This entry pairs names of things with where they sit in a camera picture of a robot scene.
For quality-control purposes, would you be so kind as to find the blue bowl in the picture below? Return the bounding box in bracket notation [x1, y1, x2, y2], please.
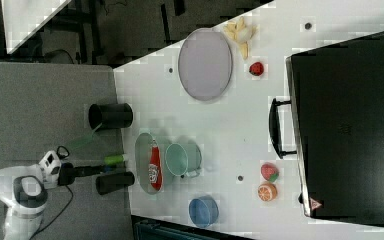
[188, 195, 219, 228]

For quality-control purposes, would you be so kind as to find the peeled banana toy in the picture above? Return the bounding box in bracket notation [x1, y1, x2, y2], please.
[223, 17, 257, 60]

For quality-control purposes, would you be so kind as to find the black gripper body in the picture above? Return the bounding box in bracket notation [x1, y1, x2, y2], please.
[58, 163, 76, 186]

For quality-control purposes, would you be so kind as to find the black toaster oven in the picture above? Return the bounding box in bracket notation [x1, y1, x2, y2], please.
[285, 31, 384, 227]

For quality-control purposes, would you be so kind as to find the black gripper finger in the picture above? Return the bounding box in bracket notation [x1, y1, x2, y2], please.
[75, 165, 105, 177]

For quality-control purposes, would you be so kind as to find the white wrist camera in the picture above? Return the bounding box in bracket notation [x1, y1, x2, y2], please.
[39, 150, 61, 189]

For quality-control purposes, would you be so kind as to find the green pot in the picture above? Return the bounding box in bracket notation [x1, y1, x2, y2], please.
[165, 143, 202, 178]

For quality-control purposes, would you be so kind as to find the orange slice toy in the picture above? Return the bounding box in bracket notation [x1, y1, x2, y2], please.
[258, 182, 278, 202]

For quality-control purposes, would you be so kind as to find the red strawberry toy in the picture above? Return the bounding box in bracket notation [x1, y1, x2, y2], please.
[261, 163, 279, 182]

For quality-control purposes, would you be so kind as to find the green bottle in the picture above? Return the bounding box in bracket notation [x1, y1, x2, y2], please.
[104, 154, 129, 166]

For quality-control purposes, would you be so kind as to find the black cylinder cup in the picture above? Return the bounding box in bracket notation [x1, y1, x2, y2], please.
[88, 103, 134, 130]

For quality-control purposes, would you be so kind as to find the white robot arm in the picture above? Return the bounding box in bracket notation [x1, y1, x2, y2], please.
[0, 163, 105, 240]

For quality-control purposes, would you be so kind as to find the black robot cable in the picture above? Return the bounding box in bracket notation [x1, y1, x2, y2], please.
[29, 185, 75, 240]

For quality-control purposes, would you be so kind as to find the red ladybug toy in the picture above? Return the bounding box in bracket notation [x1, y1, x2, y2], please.
[249, 62, 264, 76]

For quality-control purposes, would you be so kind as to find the lilac round plate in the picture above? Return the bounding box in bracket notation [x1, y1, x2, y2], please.
[178, 28, 233, 101]

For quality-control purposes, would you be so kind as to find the red felt ketchup bottle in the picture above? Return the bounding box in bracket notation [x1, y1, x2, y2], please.
[148, 140, 163, 191]

